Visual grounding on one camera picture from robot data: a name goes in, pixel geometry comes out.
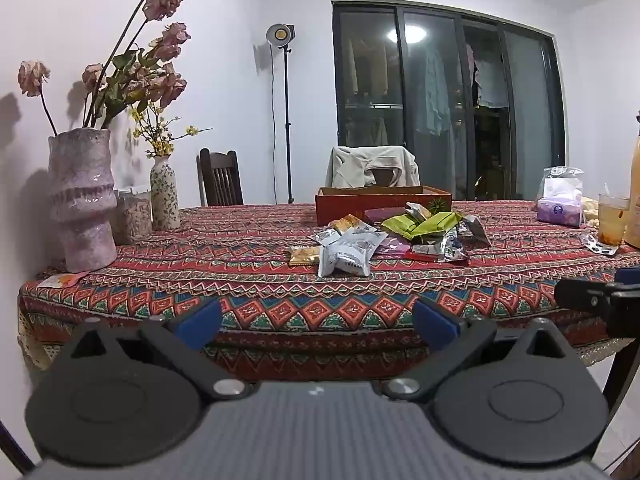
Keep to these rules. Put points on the small floral vase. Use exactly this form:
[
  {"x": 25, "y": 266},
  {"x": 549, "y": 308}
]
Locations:
[{"x": 165, "y": 195}]

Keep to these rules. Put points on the silver snack packet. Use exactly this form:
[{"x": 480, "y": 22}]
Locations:
[
  {"x": 417, "y": 208},
  {"x": 475, "y": 230},
  {"x": 447, "y": 247}
]

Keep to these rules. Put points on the orange sachet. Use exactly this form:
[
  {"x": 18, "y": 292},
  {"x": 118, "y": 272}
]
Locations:
[{"x": 62, "y": 280}]

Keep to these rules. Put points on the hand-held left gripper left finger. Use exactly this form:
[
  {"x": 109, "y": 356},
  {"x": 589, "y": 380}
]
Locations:
[{"x": 200, "y": 322}]

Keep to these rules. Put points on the pill blister pack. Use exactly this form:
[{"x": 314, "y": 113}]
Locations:
[{"x": 597, "y": 247}]

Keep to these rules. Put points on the large pink ceramic vase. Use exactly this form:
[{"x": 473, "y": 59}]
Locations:
[{"x": 82, "y": 200}]

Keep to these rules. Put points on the red snack packet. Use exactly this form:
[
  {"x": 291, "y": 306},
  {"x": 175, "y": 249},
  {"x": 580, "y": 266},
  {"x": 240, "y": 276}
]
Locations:
[{"x": 425, "y": 257}]

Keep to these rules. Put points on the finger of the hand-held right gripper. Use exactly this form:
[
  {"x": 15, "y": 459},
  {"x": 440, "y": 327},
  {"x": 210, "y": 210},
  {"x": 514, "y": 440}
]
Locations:
[
  {"x": 630, "y": 276},
  {"x": 580, "y": 294}
]

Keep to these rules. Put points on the plastic cup with drink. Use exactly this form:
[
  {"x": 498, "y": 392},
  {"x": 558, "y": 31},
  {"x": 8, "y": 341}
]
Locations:
[{"x": 612, "y": 220}]

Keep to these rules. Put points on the studio light on stand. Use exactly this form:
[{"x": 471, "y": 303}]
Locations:
[{"x": 278, "y": 33}]

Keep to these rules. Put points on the glass jar with lid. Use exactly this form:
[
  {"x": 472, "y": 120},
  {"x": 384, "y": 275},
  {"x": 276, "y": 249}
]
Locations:
[{"x": 132, "y": 217}]

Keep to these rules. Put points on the patterned red tablecloth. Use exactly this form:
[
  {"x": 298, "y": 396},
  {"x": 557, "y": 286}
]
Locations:
[{"x": 250, "y": 280}]

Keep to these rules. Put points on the wooden chair with jacket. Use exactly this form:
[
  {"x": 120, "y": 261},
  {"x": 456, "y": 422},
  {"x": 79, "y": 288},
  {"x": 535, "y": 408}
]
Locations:
[{"x": 382, "y": 179}]

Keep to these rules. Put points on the pile of cracker packets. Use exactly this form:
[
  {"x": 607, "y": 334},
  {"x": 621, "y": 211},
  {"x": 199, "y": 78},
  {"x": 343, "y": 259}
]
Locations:
[{"x": 345, "y": 257}]

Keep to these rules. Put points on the pastry in clear bag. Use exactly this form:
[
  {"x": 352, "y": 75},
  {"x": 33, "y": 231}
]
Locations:
[{"x": 591, "y": 207}]

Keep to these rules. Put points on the pink snack packet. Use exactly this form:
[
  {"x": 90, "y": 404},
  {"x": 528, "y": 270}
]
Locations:
[{"x": 392, "y": 246}]

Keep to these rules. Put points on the dried pink roses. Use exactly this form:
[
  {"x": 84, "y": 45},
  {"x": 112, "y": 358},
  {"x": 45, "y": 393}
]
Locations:
[{"x": 172, "y": 40}]

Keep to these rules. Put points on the purple tissue pack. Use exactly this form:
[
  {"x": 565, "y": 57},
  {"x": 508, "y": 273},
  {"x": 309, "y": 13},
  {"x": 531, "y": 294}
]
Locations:
[{"x": 560, "y": 210}]

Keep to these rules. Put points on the orange cardboard box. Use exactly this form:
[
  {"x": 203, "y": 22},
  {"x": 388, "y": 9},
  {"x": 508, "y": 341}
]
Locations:
[{"x": 340, "y": 205}]

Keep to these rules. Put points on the sliding glass door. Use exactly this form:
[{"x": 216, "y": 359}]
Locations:
[{"x": 525, "y": 110}]

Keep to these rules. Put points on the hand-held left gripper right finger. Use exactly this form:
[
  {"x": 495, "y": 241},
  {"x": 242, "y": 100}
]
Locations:
[{"x": 435, "y": 325}]

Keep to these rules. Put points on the chair with beige jacket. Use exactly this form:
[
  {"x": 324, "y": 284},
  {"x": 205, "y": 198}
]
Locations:
[{"x": 350, "y": 165}]

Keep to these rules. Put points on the yellow flower sprigs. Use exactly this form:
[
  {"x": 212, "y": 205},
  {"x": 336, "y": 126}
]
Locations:
[{"x": 160, "y": 145}]

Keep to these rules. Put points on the green snack packet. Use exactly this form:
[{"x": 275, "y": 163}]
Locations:
[
  {"x": 437, "y": 222},
  {"x": 400, "y": 227}
]

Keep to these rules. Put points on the dark wooden chair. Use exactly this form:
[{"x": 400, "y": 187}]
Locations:
[{"x": 220, "y": 180}]

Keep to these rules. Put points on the light blue hanging garment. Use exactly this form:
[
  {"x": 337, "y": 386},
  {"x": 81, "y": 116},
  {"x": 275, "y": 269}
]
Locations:
[{"x": 435, "y": 95}]

